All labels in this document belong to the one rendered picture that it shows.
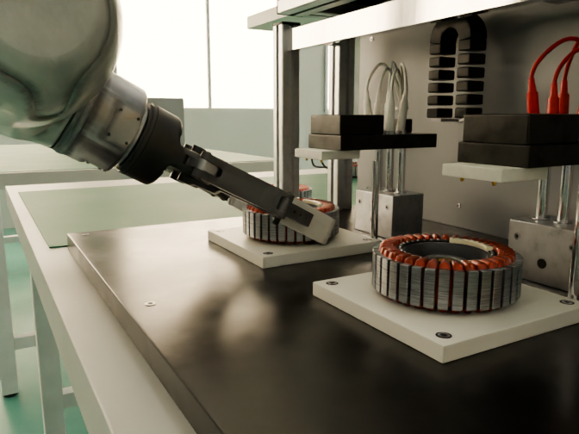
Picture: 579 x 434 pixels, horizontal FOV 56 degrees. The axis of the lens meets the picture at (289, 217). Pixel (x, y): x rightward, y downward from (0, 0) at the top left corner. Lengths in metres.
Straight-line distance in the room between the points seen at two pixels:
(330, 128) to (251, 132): 4.94
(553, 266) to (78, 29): 0.42
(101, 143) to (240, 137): 5.03
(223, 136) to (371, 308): 5.08
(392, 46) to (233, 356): 0.62
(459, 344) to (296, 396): 0.11
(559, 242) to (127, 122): 0.39
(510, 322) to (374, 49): 0.60
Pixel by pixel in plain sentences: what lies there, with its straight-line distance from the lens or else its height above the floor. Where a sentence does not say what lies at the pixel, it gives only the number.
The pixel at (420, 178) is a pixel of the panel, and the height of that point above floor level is 0.83.
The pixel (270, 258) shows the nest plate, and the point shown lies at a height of 0.78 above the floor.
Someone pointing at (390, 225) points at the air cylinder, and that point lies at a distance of 0.67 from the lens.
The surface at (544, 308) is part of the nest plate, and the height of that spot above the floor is 0.78.
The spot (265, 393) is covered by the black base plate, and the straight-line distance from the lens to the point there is 0.31.
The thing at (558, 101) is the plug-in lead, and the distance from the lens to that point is 0.53.
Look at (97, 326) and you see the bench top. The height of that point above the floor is 0.75.
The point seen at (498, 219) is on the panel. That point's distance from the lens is 0.73.
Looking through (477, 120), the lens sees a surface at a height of 0.92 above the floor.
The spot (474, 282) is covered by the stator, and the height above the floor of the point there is 0.81.
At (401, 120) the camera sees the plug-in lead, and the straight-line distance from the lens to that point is 0.69.
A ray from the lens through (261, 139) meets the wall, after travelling 5.62.
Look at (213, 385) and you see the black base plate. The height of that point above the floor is 0.77.
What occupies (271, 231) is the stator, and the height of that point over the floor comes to 0.80.
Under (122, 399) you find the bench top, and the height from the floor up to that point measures 0.75.
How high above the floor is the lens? 0.92
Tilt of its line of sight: 10 degrees down
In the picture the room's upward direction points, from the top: straight up
